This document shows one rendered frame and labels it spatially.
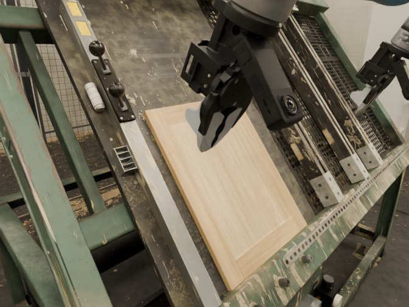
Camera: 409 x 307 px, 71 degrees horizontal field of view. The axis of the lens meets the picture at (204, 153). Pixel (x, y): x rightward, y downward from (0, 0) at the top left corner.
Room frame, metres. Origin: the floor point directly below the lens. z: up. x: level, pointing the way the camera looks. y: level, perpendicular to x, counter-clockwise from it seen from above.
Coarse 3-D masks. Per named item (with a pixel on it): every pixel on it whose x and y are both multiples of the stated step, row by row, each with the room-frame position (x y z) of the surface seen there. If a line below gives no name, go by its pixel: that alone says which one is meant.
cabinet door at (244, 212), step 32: (160, 128) 0.84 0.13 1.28; (192, 160) 0.83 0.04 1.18; (224, 160) 0.90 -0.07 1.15; (256, 160) 0.99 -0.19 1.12; (192, 192) 0.75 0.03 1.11; (224, 192) 0.81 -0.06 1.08; (256, 192) 0.89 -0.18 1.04; (288, 192) 0.97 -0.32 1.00; (224, 224) 0.74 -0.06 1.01; (256, 224) 0.80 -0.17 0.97; (288, 224) 0.87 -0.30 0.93; (224, 256) 0.66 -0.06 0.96; (256, 256) 0.71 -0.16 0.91
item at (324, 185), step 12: (216, 12) 1.49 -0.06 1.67; (288, 132) 1.19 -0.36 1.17; (300, 132) 1.17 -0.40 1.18; (300, 144) 1.15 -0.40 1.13; (312, 144) 1.16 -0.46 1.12; (312, 156) 1.11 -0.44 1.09; (312, 168) 1.10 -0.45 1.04; (324, 168) 1.11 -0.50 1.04; (312, 180) 1.10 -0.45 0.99; (324, 180) 1.06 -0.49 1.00; (324, 192) 1.06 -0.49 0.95; (336, 192) 1.05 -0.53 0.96; (324, 204) 1.05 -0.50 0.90
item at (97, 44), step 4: (96, 40) 0.75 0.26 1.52; (92, 44) 0.73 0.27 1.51; (96, 44) 0.73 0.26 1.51; (100, 44) 0.74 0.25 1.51; (92, 48) 0.73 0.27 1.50; (96, 48) 0.73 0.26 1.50; (100, 48) 0.74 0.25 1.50; (104, 48) 0.75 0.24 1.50; (92, 52) 0.74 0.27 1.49; (96, 52) 0.73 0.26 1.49; (100, 52) 0.74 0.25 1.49; (104, 52) 0.75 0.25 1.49; (96, 56) 0.74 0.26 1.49; (100, 56) 0.77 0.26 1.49; (100, 60) 0.78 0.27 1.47; (104, 64) 0.80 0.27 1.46; (104, 68) 0.82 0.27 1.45; (108, 68) 0.83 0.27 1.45; (104, 72) 0.82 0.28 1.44; (108, 72) 0.83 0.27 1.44
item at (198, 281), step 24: (72, 0) 0.96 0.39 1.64; (72, 24) 0.90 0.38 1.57; (144, 144) 0.75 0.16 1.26; (144, 168) 0.70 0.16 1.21; (144, 192) 0.68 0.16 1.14; (168, 192) 0.69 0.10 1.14; (168, 216) 0.64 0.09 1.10; (168, 240) 0.62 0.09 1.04; (192, 264) 0.58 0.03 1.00; (192, 288) 0.56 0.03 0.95
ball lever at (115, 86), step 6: (114, 84) 0.68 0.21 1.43; (120, 84) 0.69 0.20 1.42; (108, 90) 0.69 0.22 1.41; (114, 90) 0.68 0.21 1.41; (120, 90) 0.68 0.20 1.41; (114, 96) 0.68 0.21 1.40; (120, 96) 0.69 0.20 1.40; (120, 102) 0.74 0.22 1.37; (120, 108) 0.77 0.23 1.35; (126, 108) 0.77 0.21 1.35
